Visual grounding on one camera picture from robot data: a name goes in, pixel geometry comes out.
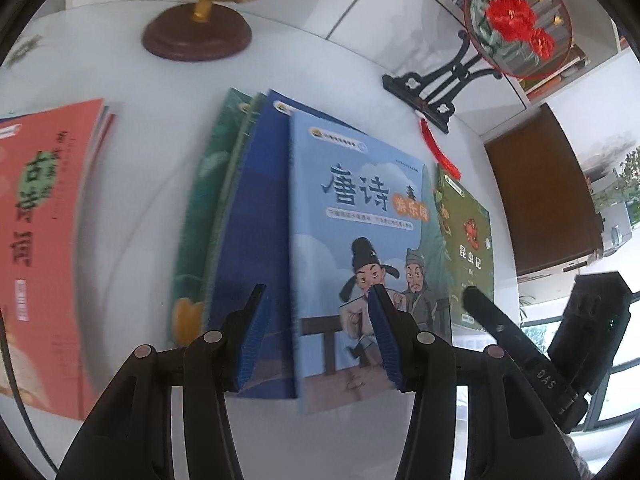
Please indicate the red tassel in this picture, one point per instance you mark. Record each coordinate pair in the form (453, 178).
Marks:
(440, 147)

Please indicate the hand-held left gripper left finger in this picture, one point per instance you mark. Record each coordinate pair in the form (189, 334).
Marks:
(255, 342)

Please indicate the teal green picture book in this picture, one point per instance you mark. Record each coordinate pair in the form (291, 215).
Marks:
(200, 210)

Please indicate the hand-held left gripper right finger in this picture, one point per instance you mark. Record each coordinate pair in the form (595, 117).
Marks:
(386, 342)

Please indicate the yellow globe with brown base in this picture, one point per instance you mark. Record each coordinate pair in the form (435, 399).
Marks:
(200, 25)

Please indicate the light blue picture book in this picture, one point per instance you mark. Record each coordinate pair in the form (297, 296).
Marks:
(350, 240)

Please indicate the person's right forearm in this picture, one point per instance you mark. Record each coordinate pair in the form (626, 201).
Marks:
(580, 460)

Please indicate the black fan stand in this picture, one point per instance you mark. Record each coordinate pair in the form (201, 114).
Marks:
(440, 87)

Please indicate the coral orange picture book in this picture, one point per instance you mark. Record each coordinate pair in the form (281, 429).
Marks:
(45, 240)

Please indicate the green potted plant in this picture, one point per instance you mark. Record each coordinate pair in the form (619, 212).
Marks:
(617, 180)

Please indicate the dark blue picture book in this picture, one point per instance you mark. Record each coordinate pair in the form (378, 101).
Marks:
(255, 220)

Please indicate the olive green picture book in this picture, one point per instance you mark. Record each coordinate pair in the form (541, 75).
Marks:
(470, 245)

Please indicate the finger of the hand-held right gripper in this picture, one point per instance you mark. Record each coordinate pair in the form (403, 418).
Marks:
(500, 327)

